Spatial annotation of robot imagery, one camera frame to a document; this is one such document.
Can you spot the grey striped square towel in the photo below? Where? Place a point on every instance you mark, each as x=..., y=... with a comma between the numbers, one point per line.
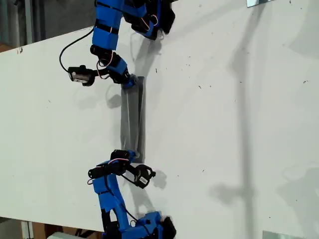
x=134, y=119

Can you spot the grey table leg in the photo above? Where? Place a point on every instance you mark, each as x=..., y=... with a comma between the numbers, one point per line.
x=27, y=230

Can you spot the arm camera stalk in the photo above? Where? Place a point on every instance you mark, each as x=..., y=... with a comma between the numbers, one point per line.
x=128, y=175
x=101, y=73

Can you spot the arm camera box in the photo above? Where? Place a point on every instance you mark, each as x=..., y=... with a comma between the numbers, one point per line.
x=143, y=176
x=81, y=76

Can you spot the grey metal post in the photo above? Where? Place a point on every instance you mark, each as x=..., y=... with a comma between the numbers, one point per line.
x=28, y=22

